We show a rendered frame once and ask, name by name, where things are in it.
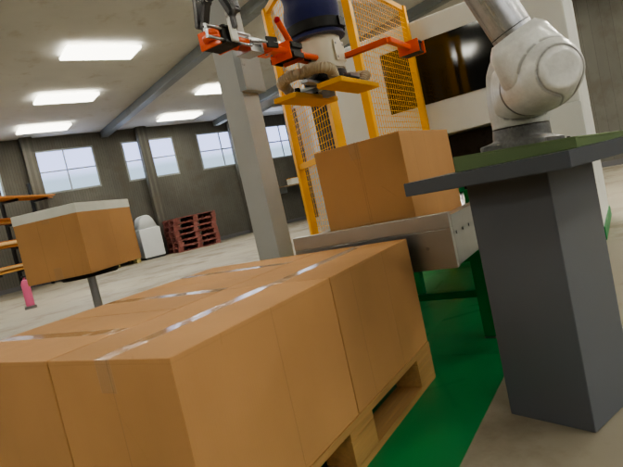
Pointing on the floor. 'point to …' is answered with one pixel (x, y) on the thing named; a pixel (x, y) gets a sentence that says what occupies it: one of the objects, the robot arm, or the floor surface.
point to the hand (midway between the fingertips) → (222, 37)
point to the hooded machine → (148, 238)
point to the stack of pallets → (191, 232)
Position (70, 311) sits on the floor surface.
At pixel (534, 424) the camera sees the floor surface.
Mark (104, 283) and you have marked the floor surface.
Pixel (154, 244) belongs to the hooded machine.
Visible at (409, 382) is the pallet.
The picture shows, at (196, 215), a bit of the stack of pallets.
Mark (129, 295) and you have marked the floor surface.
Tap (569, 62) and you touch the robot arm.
